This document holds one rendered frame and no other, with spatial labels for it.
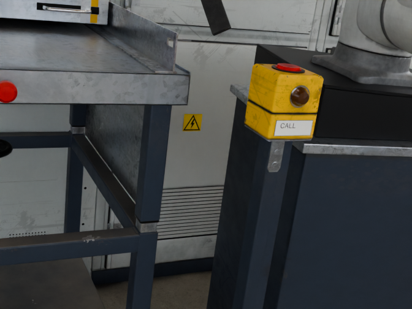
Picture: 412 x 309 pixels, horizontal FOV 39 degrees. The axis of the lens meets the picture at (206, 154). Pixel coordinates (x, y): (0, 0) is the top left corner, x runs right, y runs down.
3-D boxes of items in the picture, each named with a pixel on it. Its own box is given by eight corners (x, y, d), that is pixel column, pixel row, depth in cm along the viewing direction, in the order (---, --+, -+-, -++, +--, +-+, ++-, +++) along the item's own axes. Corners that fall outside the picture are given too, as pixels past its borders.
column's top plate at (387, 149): (389, 100, 159) (390, 94, 159) (509, 160, 118) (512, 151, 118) (228, 91, 147) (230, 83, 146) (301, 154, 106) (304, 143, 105)
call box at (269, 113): (313, 141, 89) (326, 75, 86) (268, 142, 86) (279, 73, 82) (285, 125, 96) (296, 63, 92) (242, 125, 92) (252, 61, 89)
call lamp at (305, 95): (312, 110, 85) (316, 87, 84) (292, 110, 84) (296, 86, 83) (306, 107, 86) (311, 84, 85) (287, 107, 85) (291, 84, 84)
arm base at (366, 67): (363, 62, 140) (370, 39, 138) (430, 89, 121) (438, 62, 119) (299, 56, 132) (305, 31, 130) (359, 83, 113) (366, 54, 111)
